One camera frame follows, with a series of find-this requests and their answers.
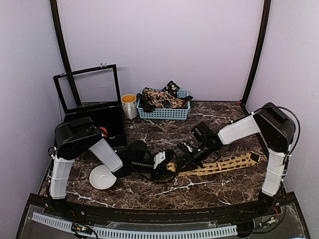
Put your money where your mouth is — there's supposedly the black floral tie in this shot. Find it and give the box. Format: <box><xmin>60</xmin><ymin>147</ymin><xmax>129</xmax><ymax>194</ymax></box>
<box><xmin>162</xmin><ymin>80</ymin><xmax>180</xmax><ymax>94</ymax></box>

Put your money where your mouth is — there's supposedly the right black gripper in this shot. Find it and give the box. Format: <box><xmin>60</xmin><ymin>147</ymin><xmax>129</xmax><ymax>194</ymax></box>
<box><xmin>177</xmin><ymin>143</ymin><xmax>216</xmax><ymax>172</ymax></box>

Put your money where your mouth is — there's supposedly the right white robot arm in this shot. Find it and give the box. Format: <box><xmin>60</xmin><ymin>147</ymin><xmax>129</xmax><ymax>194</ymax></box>
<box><xmin>178</xmin><ymin>102</ymin><xmax>300</xmax><ymax>216</ymax></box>

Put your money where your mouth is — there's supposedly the white mug yellow inside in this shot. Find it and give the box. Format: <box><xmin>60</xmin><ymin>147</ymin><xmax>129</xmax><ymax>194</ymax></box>
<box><xmin>121</xmin><ymin>94</ymin><xmax>138</xmax><ymax>120</ymax></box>

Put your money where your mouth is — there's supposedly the light blue plastic basket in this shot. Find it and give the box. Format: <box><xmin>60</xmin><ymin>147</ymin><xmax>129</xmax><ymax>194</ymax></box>
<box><xmin>137</xmin><ymin>96</ymin><xmax>190</xmax><ymax>120</ymax></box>

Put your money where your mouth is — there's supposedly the black display box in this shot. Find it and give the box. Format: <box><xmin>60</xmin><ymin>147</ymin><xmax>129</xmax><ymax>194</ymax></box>
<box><xmin>53</xmin><ymin>63</ymin><xmax>127</xmax><ymax>147</ymax></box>

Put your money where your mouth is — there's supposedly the black frame post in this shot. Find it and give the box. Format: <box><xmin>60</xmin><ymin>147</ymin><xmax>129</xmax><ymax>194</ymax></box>
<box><xmin>240</xmin><ymin>0</ymin><xmax>271</xmax><ymax>107</ymax></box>
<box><xmin>49</xmin><ymin>0</ymin><xmax>81</xmax><ymax>107</ymax></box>

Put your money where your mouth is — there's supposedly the white bowl orange outside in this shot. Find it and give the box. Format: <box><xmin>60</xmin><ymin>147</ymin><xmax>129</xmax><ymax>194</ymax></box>
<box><xmin>89</xmin><ymin>165</ymin><xmax>117</xmax><ymax>190</ymax></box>

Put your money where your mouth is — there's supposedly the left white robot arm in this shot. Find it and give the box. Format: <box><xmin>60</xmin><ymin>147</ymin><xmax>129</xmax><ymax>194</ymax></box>
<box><xmin>48</xmin><ymin>117</ymin><xmax>173</xmax><ymax>217</ymax></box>

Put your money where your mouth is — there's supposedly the black front rail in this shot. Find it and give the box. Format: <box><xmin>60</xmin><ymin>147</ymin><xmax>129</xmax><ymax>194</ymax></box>
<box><xmin>27</xmin><ymin>193</ymin><xmax>300</xmax><ymax>225</ymax></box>

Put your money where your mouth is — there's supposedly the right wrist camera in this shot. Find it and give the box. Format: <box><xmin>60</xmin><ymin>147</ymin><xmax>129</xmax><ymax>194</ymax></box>
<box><xmin>191</xmin><ymin>122</ymin><xmax>213</xmax><ymax>142</ymax></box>

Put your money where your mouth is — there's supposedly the right black frame post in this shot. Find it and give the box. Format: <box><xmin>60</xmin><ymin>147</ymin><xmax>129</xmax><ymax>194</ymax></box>
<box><xmin>240</xmin><ymin>0</ymin><xmax>271</xmax><ymax>107</ymax></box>

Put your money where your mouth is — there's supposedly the rolled orange black tie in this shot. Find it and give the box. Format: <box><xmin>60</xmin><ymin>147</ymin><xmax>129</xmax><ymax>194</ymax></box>
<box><xmin>98</xmin><ymin>127</ymin><xmax>108</xmax><ymax>137</ymax></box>

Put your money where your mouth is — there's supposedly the floral patterned tie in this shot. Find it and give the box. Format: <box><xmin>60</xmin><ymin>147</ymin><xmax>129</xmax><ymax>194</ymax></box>
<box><xmin>137</xmin><ymin>88</ymin><xmax>193</xmax><ymax>113</ymax></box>

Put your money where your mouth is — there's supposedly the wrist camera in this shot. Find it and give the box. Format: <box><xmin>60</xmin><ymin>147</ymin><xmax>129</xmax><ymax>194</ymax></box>
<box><xmin>124</xmin><ymin>140</ymin><xmax>150</xmax><ymax>163</ymax></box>
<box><xmin>191</xmin><ymin>122</ymin><xmax>213</xmax><ymax>142</ymax></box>

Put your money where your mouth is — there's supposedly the yellow beetle-pattern tie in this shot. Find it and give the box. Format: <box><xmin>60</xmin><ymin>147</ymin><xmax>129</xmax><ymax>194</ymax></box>
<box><xmin>177</xmin><ymin>152</ymin><xmax>260</xmax><ymax>177</ymax></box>

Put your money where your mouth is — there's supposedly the white cable duct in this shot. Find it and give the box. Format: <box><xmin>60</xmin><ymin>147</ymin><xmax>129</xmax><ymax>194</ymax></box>
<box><xmin>31</xmin><ymin>212</ymin><xmax>238</xmax><ymax>239</ymax></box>

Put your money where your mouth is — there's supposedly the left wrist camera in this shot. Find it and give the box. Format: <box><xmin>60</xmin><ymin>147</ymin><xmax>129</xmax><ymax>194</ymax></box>
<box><xmin>124</xmin><ymin>140</ymin><xmax>150</xmax><ymax>163</ymax></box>

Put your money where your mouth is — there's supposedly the left black frame post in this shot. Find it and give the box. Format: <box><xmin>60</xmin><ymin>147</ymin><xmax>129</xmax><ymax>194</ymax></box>
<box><xmin>49</xmin><ymin>0</ymin><xmax>81</xmax><ymax>107</ymax></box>

